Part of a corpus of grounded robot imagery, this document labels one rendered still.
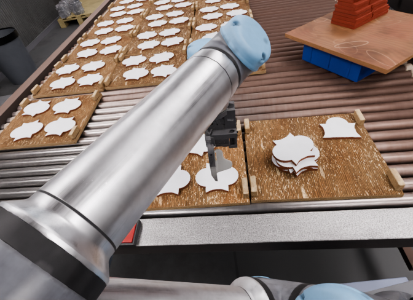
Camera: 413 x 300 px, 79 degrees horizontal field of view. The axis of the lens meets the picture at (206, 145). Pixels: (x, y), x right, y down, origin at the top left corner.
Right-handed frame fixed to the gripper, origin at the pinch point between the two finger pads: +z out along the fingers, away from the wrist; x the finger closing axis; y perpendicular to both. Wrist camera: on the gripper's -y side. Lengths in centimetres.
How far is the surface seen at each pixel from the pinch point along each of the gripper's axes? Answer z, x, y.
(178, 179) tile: 7.3, -0.5, -12.2
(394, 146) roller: 10, 9, 58
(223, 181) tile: 7.1, -2.5, 2.1
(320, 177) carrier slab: 8.0, -2.9, 31.1
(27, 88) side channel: 9, 71, -106
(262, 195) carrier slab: 8.2, -7.8, 13.4
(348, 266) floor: 101, 2, 65
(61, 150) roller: 11, 21, -64
